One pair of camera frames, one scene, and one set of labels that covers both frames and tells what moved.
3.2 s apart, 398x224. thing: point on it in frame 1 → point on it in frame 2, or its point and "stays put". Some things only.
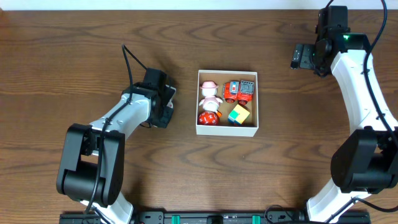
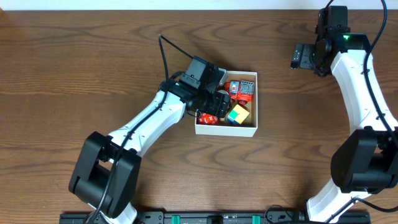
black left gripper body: (166, 115) → (219, 104)
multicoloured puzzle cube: (238, 114) stays put
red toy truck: (241, 91) stays put
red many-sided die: (208, 118) stays put
